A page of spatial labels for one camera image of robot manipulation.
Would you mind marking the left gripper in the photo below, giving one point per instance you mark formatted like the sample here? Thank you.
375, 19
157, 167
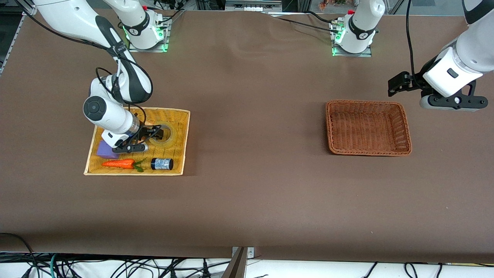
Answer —
417, 80

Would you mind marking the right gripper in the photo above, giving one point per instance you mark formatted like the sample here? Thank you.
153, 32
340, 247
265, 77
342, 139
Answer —
144, 132

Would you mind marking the clear yellowish tape roll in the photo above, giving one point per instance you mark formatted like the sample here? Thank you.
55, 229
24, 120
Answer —
171, 135

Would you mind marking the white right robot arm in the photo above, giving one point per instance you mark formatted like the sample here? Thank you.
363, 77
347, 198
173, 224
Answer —
73, 19

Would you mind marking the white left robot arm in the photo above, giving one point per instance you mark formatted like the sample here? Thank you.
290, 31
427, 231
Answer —
476, 46

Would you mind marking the black lidded small jar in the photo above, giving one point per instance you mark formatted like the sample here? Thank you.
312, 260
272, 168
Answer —
162, 164

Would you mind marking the yellow wicker basket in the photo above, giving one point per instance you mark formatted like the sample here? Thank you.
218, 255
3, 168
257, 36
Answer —
177, 154

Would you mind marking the orange toy carrot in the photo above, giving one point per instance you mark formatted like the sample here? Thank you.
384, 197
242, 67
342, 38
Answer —
117, 163

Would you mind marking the purple foam block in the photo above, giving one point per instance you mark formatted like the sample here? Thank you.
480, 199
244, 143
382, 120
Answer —
102, 151

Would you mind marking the brown wicker basket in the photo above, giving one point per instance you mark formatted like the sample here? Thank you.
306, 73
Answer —
366, 129

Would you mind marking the orange background object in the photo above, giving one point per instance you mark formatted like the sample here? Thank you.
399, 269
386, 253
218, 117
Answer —
332, 4

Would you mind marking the silver background equipment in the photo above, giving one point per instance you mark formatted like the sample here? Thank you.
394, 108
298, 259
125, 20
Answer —
252, 5

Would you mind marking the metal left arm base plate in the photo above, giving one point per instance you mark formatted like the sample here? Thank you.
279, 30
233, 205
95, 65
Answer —
368, 52

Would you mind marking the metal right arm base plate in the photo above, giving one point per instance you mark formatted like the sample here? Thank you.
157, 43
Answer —
166, 38

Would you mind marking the metal table edge bracket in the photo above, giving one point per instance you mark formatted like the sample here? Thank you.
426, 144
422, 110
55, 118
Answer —
237, 264

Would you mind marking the aluminium table corner bracket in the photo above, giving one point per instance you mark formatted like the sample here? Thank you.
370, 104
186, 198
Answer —
31, 11

